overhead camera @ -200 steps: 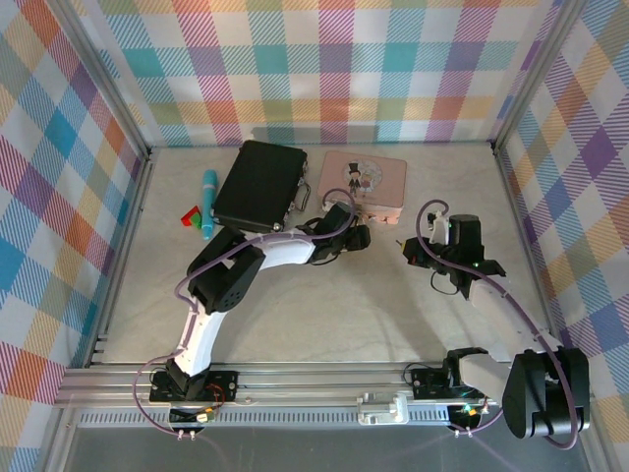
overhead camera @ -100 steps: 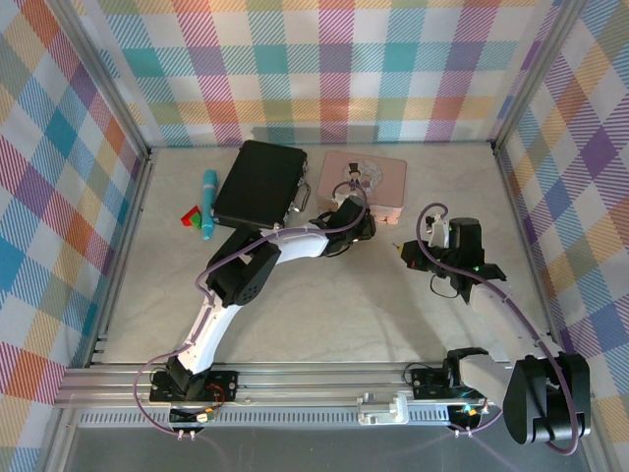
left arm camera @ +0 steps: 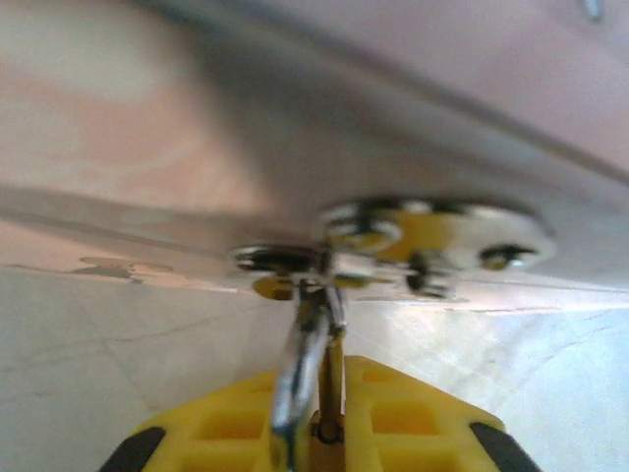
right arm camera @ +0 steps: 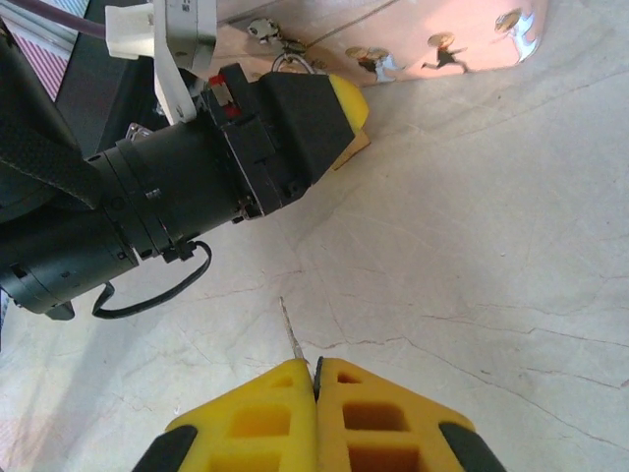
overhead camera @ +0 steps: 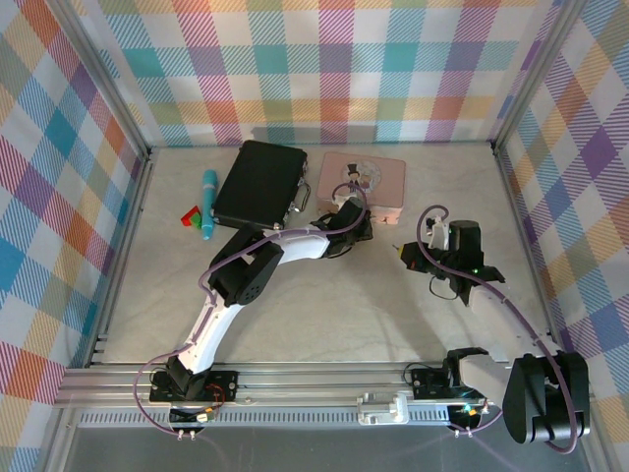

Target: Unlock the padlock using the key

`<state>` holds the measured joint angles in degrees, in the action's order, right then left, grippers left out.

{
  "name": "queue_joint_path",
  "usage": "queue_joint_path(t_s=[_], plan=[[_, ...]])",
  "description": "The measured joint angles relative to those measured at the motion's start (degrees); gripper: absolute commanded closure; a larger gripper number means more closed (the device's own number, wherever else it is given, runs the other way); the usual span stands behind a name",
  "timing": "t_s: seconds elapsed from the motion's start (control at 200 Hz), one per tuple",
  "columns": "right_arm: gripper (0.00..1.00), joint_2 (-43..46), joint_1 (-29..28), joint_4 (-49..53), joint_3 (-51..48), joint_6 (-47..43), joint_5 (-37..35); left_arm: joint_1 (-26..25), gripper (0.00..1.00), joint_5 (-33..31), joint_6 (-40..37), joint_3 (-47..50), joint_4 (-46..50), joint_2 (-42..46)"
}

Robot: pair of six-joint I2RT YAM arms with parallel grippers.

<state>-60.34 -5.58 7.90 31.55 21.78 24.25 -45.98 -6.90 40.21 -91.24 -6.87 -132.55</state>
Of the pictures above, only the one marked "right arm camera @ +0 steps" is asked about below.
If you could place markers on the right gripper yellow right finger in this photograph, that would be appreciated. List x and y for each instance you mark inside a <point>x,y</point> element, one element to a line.
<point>383,423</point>

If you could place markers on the pink tin box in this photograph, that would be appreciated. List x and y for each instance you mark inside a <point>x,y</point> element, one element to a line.
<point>417,29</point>

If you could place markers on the black hard case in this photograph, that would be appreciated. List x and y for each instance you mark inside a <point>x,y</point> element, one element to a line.
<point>98,98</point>

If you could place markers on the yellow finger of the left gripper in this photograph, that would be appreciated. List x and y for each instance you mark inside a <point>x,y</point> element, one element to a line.
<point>356,145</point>
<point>351,103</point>

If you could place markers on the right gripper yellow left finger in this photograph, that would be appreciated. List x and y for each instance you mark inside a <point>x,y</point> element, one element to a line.
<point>255,423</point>

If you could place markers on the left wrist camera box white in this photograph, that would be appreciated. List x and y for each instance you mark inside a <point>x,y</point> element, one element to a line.
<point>182,29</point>

